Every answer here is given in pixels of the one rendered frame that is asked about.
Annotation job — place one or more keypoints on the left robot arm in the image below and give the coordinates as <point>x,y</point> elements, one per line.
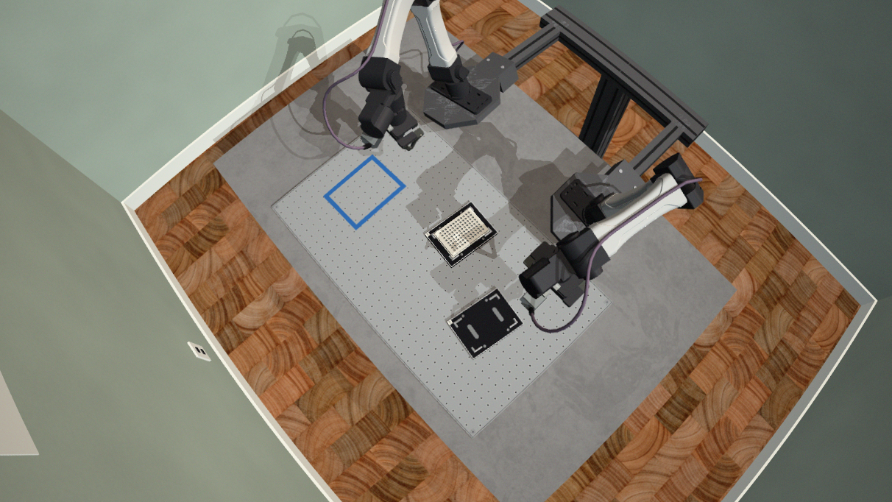
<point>622,216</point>

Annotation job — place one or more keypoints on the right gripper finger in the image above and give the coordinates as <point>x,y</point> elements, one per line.
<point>419,134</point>

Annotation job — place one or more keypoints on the blue tape outline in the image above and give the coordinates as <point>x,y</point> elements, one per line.
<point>349,220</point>

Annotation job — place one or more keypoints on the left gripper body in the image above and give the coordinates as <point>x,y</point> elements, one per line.
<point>561,289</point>

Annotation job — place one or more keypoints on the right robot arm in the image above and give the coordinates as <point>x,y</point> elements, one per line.
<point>444,65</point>

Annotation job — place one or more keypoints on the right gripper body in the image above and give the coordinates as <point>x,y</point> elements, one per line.
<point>402,122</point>

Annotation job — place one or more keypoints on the beige well plate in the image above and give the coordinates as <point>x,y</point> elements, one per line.
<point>456,236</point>

